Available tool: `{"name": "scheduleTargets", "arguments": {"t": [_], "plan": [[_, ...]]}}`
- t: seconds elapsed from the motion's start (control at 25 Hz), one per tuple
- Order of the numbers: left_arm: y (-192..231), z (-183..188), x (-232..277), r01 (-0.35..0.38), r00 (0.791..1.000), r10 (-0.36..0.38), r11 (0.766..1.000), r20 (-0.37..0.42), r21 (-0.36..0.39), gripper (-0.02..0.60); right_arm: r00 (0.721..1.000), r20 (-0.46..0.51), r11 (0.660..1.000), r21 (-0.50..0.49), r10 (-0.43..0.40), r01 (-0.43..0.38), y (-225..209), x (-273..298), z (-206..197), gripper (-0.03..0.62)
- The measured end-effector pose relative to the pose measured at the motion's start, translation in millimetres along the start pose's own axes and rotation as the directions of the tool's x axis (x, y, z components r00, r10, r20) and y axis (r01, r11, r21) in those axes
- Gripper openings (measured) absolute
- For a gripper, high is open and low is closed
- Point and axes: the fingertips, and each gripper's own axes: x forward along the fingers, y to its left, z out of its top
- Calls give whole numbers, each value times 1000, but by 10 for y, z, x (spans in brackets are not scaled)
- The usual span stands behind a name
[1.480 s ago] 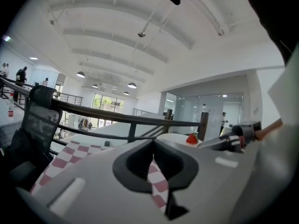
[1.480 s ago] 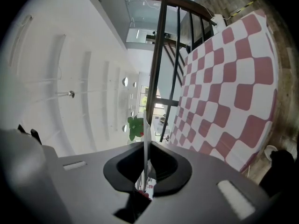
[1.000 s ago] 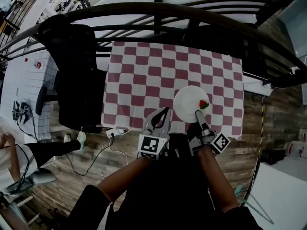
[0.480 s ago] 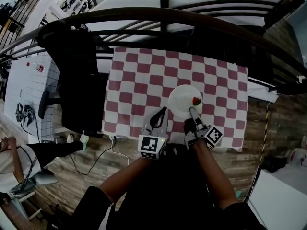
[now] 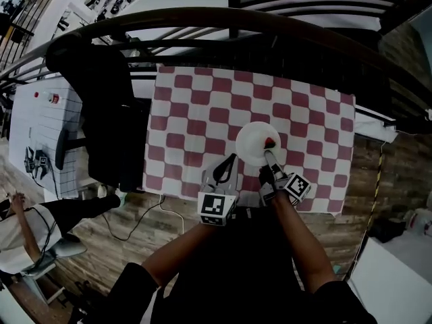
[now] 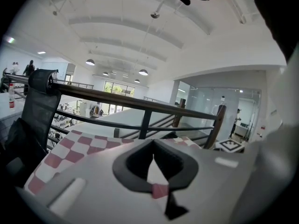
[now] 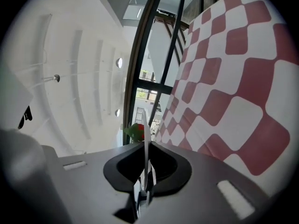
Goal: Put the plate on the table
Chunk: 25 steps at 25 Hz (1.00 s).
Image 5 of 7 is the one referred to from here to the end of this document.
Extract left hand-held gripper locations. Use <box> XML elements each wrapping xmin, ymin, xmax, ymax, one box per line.
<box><xmin>197</xmin><ymin>153</ymin><xmax>242</xmax><ymax>228</ymax></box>

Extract black chair armrest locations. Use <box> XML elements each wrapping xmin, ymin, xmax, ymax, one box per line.
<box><xmin>55</xmin><ymin>128</ymin><xmax>88</xmax><ymax>171</ymax></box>

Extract black cable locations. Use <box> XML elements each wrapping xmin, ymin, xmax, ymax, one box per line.
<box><xmin>100</xmin><ymin>197</ymin><xmax>163</xmax><ymax>242</ymax></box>

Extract white sack red label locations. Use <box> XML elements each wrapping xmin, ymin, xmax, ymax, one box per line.
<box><xmin>404</xmin><ymin>207</ymin><xmax>432</xmax><ymax>238</ymax></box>

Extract red white checkered tablecloth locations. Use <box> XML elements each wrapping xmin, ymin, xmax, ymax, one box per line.
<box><xmin>142</xmin><ymin>64</ymin><xmax>357</xmax><ymax>217</ymax></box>

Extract dark curved railing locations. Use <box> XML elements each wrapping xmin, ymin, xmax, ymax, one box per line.
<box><xmin>0</xmin><ymin>7</ymin><xmax>432</xmax><ymax>135</ymax></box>

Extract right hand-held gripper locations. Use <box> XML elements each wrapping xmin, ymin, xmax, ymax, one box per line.
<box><xmin>258</xmin><ymin>148</ymin><xmax>313</xmax><ymax>208</ymax></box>

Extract person's right forearm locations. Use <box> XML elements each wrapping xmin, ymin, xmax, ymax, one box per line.
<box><xmin>271</xmin><ymin>193</ymin><xmax>337</xmax><ymax>295</ymax></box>

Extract black bag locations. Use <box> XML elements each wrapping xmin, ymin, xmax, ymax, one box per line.
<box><xmin>116</xmin><ymin>101</ymin><xmax>151</xmax><ymax>194</ymax></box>

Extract person's left forearm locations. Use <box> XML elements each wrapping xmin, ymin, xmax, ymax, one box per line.
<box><xmin>141</xmin><ymin>221</ymin><xmax>217</xmax><ymax>288</ymax></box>

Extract black jacket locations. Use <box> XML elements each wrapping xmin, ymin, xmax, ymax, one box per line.
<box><xmin>45</xmin><ymin>33</ymin><xmax>136</xmax><ymax>186</ymax></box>

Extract black box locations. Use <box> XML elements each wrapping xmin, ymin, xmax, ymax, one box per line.
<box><xmin>369</xmin><ymin>217</ymin><xmax>406</xmax><ymax>244</ymax></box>

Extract white round plate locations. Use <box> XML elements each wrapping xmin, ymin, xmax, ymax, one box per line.
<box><xmin>235</xmin><ymin>121</ymin><xmax>282</xmax><ymax>167</ymax></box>

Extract white board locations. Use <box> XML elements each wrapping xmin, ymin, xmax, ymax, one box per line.
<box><xmin>354</xmin><ymin>112</ymin><xmax>398</xmax><ymax>144</ymax></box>

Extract person's black clothes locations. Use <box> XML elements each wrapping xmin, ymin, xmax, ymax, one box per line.
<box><xmin>67</xmin><ymin>207</ymin><xmax>379</xmax><ymax>324</ymax></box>

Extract pink checkered tablecloth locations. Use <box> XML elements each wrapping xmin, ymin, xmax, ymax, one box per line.
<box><xmin>142</xmin><ymin>64</ymin><xmax>357</xmax><ymax>217</ymax></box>

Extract grey office chair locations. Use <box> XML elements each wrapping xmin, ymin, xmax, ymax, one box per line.
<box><xmin>20</xmin><ymin>238</ymin><xmax>88</xmax><ymax>278</ymax></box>

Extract yellow black hazard tape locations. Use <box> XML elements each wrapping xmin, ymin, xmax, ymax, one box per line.
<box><xmin>350</xmin><ymin>142</ymin><xmax>386</xmax><ymax>273</ymax></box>

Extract white cable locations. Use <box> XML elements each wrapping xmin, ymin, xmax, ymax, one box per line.
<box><xmin>158</xmin><ymin>194</ymin><xmax>186</xmax><ymax>236</ymax></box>

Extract white gridded table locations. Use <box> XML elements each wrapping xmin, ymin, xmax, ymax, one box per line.
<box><xmin>8</xmin><ymin>78</ymin><xmax>86</xmax><ymax>199</ymax></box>

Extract white platform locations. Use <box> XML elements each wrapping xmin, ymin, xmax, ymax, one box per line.
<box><xmin>347</xmin><ymin>236</ymin><xmax>432</xmax><ymax>324</ymax></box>

